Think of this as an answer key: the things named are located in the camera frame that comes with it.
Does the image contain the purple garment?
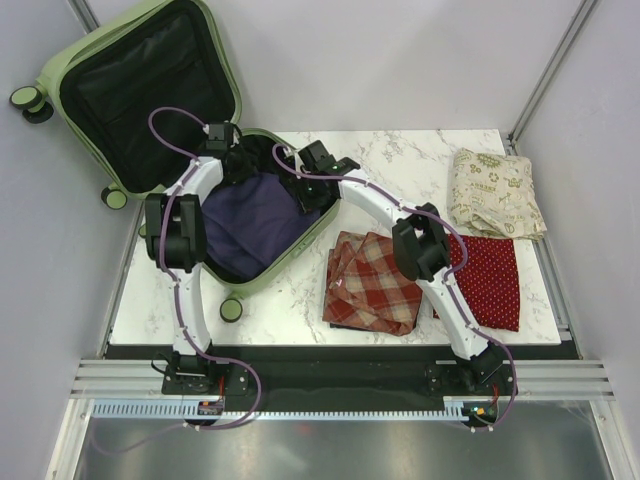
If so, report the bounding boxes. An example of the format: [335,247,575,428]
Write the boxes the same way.
[202,173,320,282]

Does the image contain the cream printed garment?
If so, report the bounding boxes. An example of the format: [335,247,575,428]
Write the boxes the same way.
[448,148,547,240]

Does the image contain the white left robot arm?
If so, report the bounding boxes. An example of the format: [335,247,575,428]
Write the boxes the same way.
[145,121,261,396]

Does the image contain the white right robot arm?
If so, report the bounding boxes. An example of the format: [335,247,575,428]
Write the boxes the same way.
[272,141,517,394]

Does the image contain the red plaid folded shirt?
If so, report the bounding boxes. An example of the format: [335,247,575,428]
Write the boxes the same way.
[322,231,423,336]

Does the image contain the green hard-shell suitcase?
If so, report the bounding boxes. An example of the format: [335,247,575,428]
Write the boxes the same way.
[10,1,339,323]

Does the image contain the red polka dot cloth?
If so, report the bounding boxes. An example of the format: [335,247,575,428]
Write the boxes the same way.
[455,235,521,332]

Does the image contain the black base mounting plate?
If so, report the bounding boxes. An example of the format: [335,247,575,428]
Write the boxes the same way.
[159,344,519,414]

